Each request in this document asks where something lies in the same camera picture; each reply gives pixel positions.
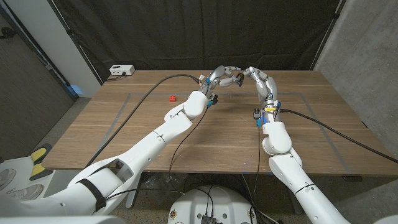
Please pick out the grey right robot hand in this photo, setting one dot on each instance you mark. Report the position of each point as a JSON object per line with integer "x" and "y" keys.
{"x": 265, "y": 87}

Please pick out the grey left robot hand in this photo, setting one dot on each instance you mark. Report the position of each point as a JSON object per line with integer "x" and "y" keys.
{"x": 217, "y": 77}

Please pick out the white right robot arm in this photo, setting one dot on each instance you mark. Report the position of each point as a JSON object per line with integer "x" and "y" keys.
{"x": 295, "y": 168}

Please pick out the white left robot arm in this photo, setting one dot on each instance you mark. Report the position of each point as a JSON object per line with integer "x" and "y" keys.
{"x": 140, "y": 149}

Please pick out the red toy block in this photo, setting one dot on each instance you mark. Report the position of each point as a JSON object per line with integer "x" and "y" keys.
{"x": 172, "y": 99}

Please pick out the white power strip box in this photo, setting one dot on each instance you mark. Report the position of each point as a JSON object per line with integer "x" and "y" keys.
{"x": 122, "y": 70}

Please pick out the black backdrop curtain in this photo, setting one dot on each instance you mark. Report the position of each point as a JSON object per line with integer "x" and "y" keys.
{"x": 202, "y": 31}

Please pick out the black backdrop stand pole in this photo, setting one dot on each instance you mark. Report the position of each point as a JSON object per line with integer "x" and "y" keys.
{"x": 328, "y": 34}
{"x": 75, "y": 42}

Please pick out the grey table leg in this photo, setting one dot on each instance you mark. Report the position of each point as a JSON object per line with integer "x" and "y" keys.
{"x": 292, "y": 199}

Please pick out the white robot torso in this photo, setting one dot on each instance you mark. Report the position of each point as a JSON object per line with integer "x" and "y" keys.
{"x": 230, "y": 205}

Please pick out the clear plastic bag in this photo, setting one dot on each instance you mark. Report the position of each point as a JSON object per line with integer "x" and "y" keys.
{"x": 158, "y": 186}

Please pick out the black torso device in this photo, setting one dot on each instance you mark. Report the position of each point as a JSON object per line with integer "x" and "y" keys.
{"x": 209, "y": 220}

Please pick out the white table leg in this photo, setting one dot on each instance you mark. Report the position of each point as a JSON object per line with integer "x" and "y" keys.
{"x": 132, "y": 196}

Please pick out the yellow and black floor tool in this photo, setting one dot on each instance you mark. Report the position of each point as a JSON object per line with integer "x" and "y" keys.
{"x": 38, "y": 169}

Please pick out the white floor board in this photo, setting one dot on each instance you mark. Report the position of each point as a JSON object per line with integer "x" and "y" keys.
{"x": 21, "y": 165}

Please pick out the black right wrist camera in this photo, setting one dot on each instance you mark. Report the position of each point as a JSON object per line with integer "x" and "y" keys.
{"x": 256, "y": 113}

